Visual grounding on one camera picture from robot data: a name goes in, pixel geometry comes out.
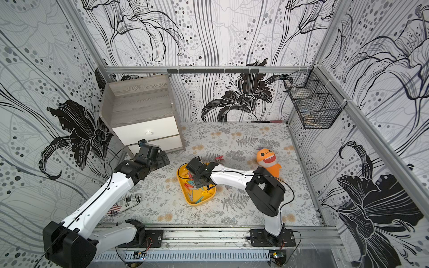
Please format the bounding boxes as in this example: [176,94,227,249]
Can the yellow plastic storage tray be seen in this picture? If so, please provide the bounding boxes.
[177,163,216,207]

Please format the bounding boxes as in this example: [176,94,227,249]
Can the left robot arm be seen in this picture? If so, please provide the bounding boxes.
[42,140,170,268]

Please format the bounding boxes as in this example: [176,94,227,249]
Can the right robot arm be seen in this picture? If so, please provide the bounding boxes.
[185,157,286,237]

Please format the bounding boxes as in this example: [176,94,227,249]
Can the grey wooden drawer cabinet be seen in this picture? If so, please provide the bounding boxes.
[100,74,185,156]

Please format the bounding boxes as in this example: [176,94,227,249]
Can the newspaper print pouch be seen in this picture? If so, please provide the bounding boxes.
[106,194,142,217]

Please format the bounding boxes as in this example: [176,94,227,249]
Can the orange shark plush toy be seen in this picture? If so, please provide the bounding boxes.
[256,149,282,178]

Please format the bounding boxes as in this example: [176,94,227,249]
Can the black red marker pen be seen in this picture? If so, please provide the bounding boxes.
[251,120,283,124]

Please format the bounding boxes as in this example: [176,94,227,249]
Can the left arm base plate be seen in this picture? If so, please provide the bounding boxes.
[133,230,164,249]

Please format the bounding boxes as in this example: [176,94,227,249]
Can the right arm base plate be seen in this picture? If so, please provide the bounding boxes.
[250,228,296,247]

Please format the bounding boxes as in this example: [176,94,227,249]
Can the white slotted cable duct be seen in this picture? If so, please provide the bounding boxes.
[94,249,270,262]

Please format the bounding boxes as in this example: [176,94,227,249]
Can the black wire wall basket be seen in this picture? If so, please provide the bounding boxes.
[283,67,343,130]

